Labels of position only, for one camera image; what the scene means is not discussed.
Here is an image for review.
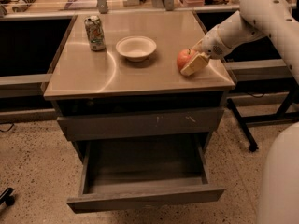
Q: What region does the red apple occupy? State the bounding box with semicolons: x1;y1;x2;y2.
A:
177;49;196;70

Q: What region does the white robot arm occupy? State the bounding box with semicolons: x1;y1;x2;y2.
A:
180;0;299;224

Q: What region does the white paper bowl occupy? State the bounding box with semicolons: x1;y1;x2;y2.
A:
116;36;157;62

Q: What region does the black chair caster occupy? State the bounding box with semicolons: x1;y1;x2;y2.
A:
0;188;15;206

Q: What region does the black floor cable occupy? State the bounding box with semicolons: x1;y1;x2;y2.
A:
0;123;16;133

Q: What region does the grey drawer cabinet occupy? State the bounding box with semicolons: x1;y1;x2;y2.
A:
43;10;236;161

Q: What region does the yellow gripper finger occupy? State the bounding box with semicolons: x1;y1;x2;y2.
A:
192;41;203;52
180;52;210;76

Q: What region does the closed grey top drawer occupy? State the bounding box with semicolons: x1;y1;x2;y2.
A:
57;108;223;141

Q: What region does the open grey middle drawer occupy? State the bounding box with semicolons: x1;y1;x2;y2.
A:
67;134;224;213

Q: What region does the black table leg frame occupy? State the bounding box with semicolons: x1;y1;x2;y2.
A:
227;78;299;152

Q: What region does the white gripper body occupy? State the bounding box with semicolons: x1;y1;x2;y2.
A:
200;25;233;59

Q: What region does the crushed green soda can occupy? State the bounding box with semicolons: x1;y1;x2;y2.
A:
84;15;106;51

